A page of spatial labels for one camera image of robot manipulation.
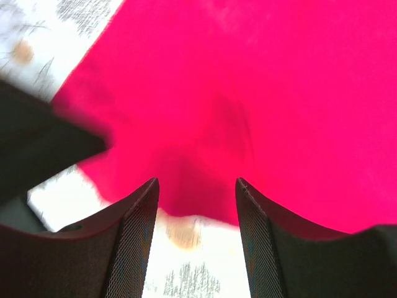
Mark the magenta t shirt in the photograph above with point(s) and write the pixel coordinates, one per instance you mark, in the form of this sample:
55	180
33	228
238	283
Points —
296	97

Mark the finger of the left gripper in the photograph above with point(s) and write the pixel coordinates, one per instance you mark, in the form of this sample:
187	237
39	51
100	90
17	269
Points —
36	144

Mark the floral patterned table mat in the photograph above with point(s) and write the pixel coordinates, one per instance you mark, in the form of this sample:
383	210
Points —
41	42

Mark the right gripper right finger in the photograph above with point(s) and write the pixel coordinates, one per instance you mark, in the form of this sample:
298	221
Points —
287	255

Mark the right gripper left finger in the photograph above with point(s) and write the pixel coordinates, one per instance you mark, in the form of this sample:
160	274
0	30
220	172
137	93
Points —
103	255

